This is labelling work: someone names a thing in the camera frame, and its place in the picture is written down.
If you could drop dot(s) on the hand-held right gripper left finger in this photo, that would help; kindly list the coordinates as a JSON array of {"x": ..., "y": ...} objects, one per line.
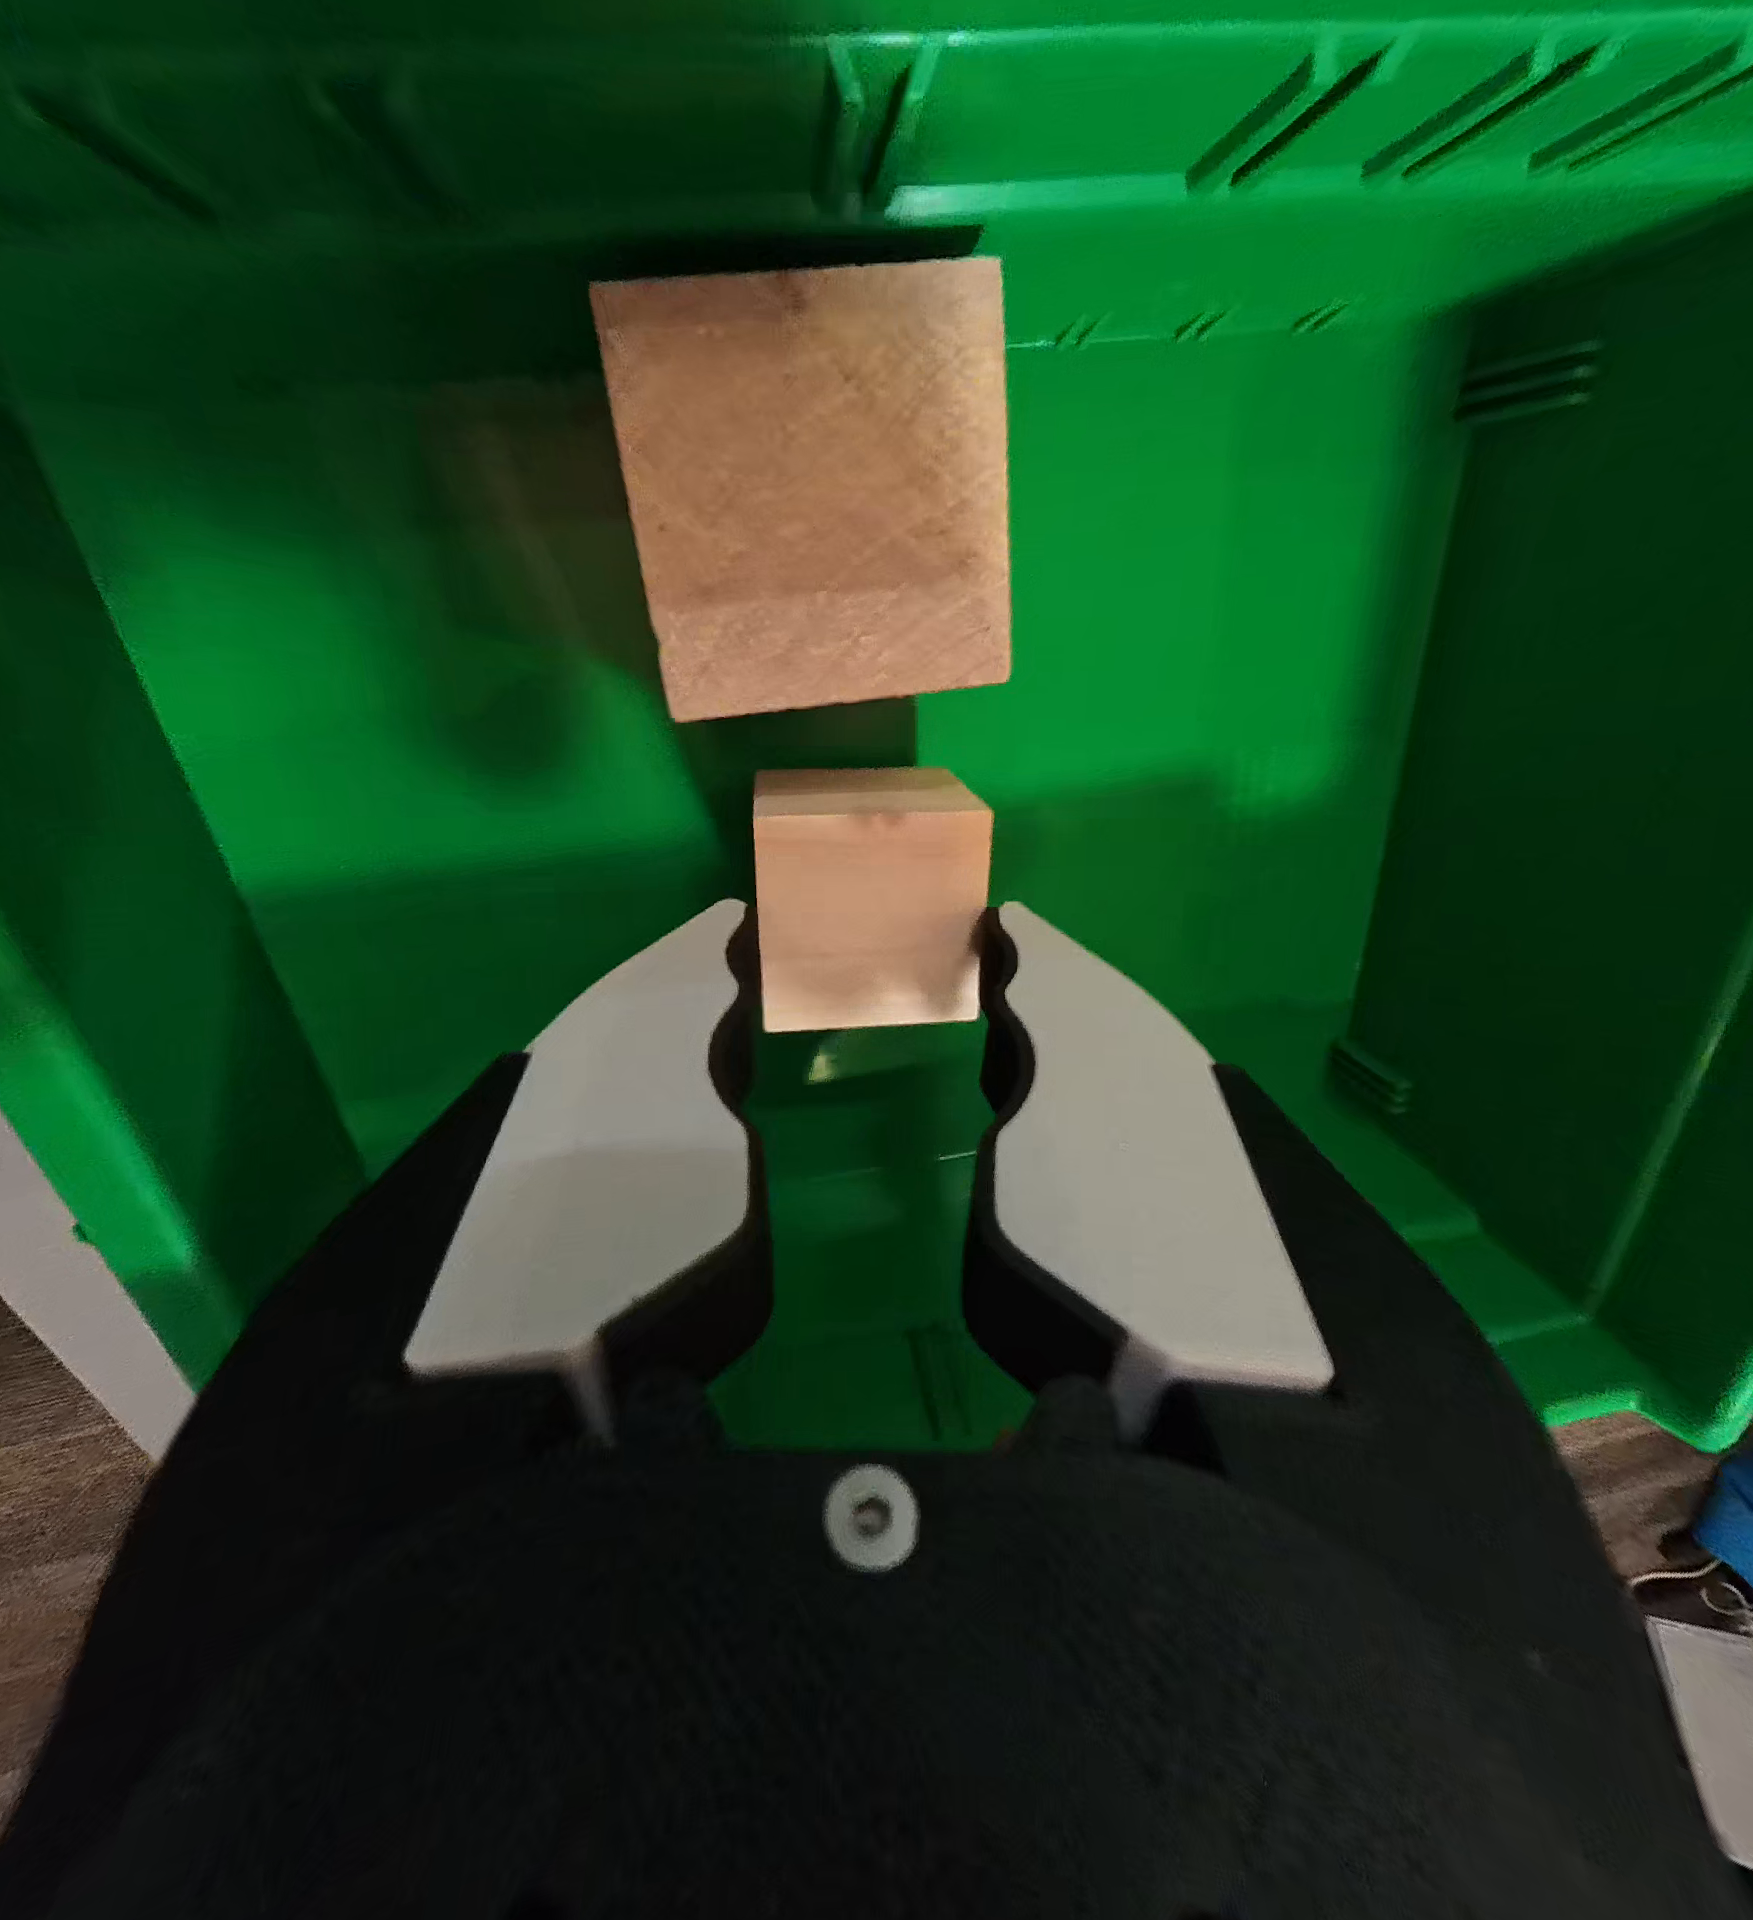
[{"x": 592, "y": 1201}]

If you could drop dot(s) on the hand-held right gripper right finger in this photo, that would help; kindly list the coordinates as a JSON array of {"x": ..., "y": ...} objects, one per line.
[{"x": 1147, "y": 1201}]

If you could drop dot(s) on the medium wooden cube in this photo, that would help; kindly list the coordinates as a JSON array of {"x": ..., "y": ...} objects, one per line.
[{"x": 876, "y": 900}]

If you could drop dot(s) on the green plastic bin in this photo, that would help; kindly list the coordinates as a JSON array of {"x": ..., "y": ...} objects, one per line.
[{"x": 1265, "y": 752}]

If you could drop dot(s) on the large wooden cube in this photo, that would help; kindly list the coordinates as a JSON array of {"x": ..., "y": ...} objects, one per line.
[{"x": 815, "y": 480}]

